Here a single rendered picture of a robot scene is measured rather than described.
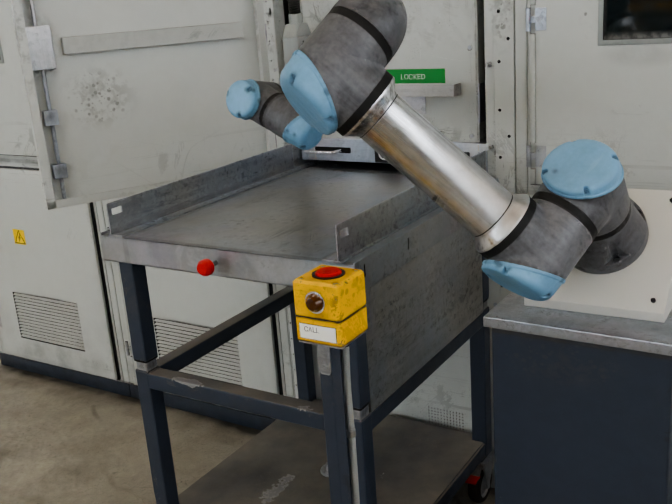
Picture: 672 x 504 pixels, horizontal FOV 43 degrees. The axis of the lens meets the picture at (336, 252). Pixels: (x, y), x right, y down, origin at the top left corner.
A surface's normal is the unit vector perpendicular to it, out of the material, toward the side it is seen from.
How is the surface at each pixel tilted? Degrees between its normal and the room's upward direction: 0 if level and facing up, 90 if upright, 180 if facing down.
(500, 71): 90
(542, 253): 74
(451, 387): 90
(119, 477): 0
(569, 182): 38
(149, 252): 90
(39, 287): 90
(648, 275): 45
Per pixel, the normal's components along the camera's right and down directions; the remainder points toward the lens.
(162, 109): 0.48, 0.22
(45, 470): -0.07, -0.95
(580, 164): -0.33, -0.57
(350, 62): 0.29, -0.02
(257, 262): -0.52, 0.29
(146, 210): 0.85, 0.10
